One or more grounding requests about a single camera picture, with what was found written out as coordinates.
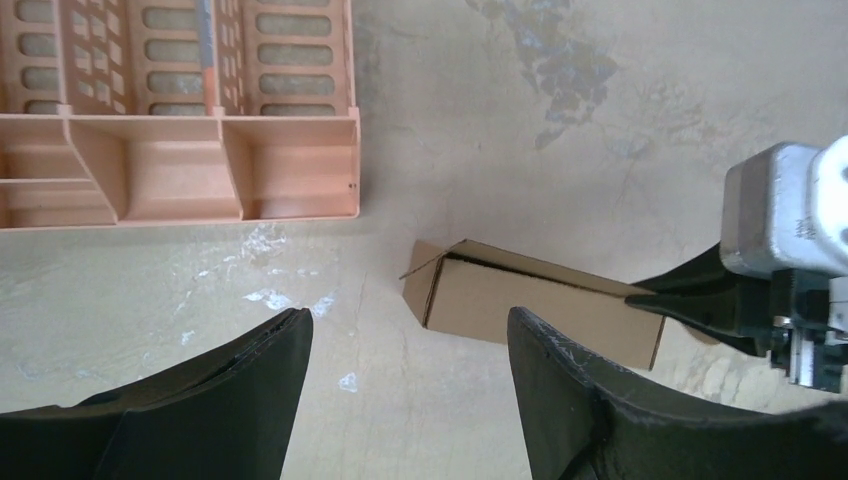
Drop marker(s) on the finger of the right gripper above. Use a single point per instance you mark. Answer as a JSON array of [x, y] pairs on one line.
[[704, 295]]

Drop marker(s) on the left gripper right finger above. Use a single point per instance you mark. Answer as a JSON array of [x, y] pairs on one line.
[[586, 417]]

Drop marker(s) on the brown cardboard box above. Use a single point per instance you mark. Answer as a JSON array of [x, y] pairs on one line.
[[468, 289]]

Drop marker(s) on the orange plastic file organizer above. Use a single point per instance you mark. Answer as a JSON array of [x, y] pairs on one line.
[[130, 113]]

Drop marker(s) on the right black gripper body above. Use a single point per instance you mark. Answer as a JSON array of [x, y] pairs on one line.
[[809, 336]]

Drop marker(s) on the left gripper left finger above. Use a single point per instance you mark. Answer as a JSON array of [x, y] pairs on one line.
[[228, 413]]

